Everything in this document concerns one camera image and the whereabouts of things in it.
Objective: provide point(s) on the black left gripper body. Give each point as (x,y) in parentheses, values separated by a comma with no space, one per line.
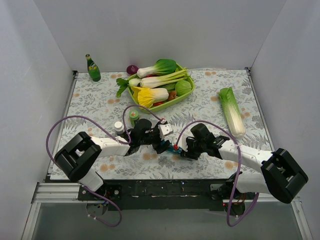
(158,141)

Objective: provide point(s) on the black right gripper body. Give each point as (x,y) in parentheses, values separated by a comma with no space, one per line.
(188,146)

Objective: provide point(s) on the teal weekly pill organizer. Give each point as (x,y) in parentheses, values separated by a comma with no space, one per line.
(172,149)

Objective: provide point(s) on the white pill bottle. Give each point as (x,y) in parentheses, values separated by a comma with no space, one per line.
(119,128)

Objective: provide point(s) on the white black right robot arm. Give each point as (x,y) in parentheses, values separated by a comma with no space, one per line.
(277,172)

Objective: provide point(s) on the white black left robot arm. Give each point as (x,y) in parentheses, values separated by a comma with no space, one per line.
(77,157)

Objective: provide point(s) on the floral table mat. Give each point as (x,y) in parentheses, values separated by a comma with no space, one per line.
(94,108)

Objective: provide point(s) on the lime green plastic basket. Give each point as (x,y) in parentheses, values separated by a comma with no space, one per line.
(169,88)

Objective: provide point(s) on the green lidded small bottle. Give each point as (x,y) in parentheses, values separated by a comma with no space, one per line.
(134,116)

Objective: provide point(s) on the red pepper toy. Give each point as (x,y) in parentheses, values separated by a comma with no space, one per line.
(158,103)

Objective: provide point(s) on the yellow bok choy toy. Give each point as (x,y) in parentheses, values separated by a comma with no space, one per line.
(146,97)

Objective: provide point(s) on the napa cabbage toy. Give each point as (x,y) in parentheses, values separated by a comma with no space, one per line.
(232,112)

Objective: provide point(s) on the brown mushroom toy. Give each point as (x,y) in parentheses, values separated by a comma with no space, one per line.
(172,95)

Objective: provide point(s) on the celery stalk toy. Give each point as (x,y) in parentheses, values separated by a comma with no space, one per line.
(150,82)

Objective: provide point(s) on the round green cabbage toy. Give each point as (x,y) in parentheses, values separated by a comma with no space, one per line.
(182,87)

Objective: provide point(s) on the purple onion toy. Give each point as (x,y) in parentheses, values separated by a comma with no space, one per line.
(132,69)

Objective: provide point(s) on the green bok choy toy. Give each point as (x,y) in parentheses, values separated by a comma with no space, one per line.
(162,67)

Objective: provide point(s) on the green glass bottle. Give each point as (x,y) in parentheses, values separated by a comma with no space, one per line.
(92,69)

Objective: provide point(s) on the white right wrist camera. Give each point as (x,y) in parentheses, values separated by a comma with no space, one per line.
(182,143)

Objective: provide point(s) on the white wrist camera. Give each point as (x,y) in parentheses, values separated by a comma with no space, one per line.
(165,128)
(182,143)

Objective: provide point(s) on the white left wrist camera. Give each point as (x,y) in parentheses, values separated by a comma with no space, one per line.
(165,128)

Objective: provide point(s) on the black front mounting rail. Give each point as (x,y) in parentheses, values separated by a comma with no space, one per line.
(155,194)

